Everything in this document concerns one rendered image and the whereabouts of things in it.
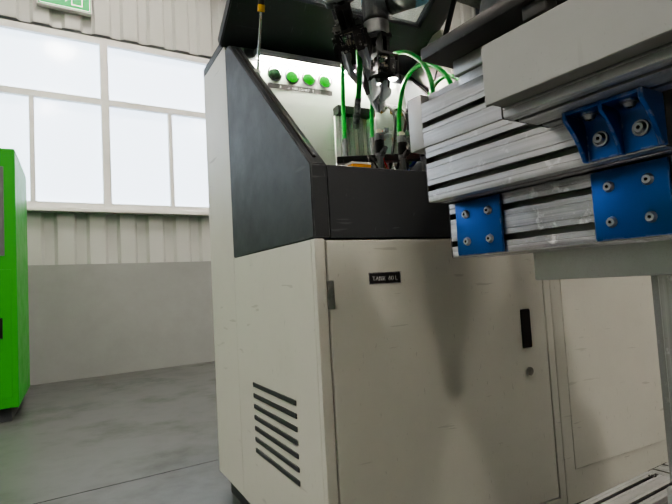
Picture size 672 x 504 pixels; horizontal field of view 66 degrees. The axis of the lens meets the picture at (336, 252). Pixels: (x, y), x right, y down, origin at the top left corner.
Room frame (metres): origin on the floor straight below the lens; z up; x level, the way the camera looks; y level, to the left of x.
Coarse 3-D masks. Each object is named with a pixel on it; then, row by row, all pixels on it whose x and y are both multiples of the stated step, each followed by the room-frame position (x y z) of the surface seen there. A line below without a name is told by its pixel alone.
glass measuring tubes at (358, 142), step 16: (336, 112) 1.69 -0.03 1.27; (352, 112) 1.71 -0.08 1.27; (368, 112) 1.74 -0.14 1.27; (336, 128) 1.71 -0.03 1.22; (352, 128) 1.71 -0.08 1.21; (368, 128) 1.74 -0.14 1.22; (336, 144) 1.71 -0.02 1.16; (352, 144) 1.71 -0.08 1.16; (368, 144) 1.75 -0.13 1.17; (336, 160) 1.71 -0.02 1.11
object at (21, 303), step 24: (0, 168) 3.02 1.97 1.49; (0, 192) 3.02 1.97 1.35; (24, 192) 3.62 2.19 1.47; (0, 216) 3.02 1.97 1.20; (24, 216) 3.58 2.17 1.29; (0, 240) 3.02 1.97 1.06; (24, 240) 3.55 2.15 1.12; (0, 264) 3.02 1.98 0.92; (24, 264) 3.52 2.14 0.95; (0, 288) 3.02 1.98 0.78; (24, 288) 3.49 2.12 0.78; (0, 312) 3.02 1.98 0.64; (24, 312) 3.47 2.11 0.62; (0, 336) 3.01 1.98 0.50; (24, 336) 3.44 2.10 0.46; (0, 360) 3.02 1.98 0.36; (24, 360) 3.41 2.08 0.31; (0, 384) 3.02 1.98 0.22; (24, 384) 3.38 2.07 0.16; (0, 408) 3.02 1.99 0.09
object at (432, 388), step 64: (384, 256) 1.15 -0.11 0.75; (448, 256) 1.24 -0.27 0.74; (512, 256) 1.34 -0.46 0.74; (384, 320) 1.15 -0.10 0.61; (448, 320) 1.23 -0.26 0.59; (512, 320) 1.33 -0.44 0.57; (384, 384) 1.14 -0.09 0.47; (448, 384) 1.23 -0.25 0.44; (512, 384) 1.32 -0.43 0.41; (384, 448) 1.14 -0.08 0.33; (448, 448) 1.22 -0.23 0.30; (512, 448) 1.32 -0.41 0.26
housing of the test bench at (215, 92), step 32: (224, 64) 1.59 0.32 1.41; (224, 96) 1.61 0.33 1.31; (224, 128) 1.62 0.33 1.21; (224, 160) 1.63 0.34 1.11; (224, 192) 1.65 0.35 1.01; (224, 224) 1.66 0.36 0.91; (224, 256) 1.67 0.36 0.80; (224, 288) 1.69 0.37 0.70; (224, 320) 1.70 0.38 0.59; (224, 352) 1.72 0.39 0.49; (224, 384) 1.73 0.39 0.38; (224, 416) 1.75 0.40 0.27; (224, 448) 1.76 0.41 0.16
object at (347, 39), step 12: (348, 0) 1.11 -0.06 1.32; (336, 12) 1.12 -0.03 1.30; (348, 12) 1.15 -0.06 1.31; (336, 24) 1.21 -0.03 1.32; (348, 24) 1.16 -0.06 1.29; (360, 24) 1.16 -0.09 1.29; (336, 36) 1.18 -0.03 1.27; (348, 36) 1.16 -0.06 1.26; (360, 36) 1.16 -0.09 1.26; (348, 48) 1.18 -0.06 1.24; (360, 48) 1.18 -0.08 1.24
